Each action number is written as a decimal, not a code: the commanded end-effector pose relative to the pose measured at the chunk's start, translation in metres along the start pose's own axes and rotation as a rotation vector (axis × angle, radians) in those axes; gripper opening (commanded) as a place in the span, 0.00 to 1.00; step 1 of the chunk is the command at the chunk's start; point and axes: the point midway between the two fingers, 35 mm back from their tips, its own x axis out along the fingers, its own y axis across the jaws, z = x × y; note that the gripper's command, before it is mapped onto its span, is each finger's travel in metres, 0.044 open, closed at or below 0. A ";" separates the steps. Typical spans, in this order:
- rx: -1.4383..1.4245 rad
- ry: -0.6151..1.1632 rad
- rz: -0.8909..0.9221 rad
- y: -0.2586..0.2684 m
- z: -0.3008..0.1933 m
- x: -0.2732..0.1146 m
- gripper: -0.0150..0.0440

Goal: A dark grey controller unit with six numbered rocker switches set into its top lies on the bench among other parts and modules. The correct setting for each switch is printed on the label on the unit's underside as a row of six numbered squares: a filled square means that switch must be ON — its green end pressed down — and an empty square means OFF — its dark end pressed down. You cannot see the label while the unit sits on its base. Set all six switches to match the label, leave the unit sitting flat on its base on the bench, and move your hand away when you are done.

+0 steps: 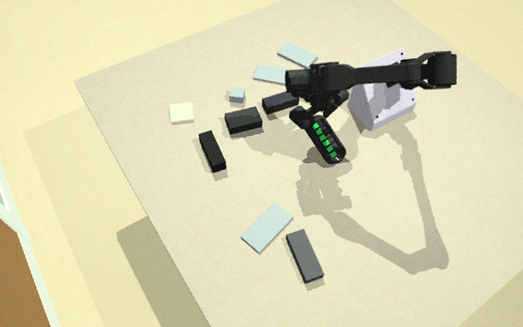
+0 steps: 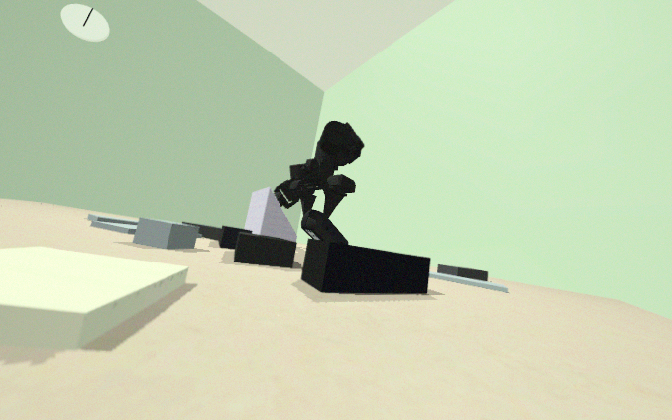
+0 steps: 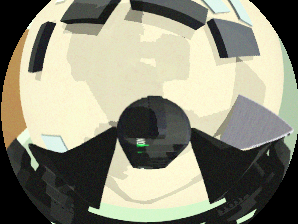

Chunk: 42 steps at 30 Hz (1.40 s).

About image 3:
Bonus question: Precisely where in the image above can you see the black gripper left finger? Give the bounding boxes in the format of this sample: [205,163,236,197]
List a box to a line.
[28,127,118,209]

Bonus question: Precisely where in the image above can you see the dark grey controller unit with green rocker switches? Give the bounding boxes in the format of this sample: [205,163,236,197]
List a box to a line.
[116,96,192,169]

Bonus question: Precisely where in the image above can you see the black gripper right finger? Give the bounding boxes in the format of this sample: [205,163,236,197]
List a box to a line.
[190,127,271,204]

